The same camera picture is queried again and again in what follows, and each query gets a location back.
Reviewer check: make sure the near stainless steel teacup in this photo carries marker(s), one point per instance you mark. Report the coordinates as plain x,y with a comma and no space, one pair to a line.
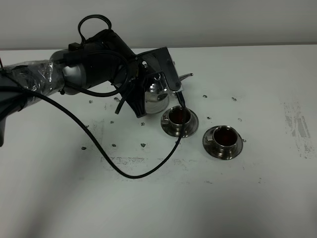
223,136

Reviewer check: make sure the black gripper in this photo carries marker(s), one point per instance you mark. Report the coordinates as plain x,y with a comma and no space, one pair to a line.
130,77

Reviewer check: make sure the far stainless steel saucer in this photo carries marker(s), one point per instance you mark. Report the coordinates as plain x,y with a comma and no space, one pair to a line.
189,130

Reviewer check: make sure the near stainless steel saucer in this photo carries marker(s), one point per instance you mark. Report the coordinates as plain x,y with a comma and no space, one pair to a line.
223,153

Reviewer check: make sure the stainless steel teacup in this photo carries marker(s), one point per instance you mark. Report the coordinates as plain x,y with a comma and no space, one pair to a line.
223,136
176,116

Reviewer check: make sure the far stainless steel teacup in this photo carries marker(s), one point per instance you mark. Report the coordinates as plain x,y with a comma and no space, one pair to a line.
176,116

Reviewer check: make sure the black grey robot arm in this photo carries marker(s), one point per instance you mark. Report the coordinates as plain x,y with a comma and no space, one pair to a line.
101,66

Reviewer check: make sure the stainless steel saucer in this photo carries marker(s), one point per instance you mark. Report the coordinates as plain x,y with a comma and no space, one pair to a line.
223,153
189,130

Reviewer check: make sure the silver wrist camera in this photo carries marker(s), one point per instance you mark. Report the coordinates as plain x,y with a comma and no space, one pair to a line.
159,61

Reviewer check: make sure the stainless steel teapot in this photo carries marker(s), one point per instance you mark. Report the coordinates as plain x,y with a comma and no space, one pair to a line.
159,86

